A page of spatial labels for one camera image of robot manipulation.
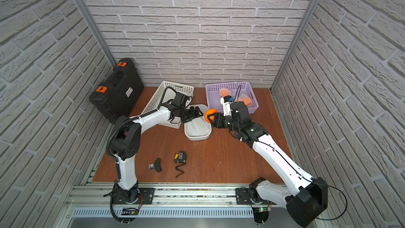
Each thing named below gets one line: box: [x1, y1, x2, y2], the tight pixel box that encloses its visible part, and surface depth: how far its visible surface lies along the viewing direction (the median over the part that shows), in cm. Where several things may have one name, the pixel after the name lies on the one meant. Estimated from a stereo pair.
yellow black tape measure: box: [173, 150, 187, 169], surface depth 85 cm
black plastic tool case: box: [89, 58, 145, 124], surface depth 90 cm
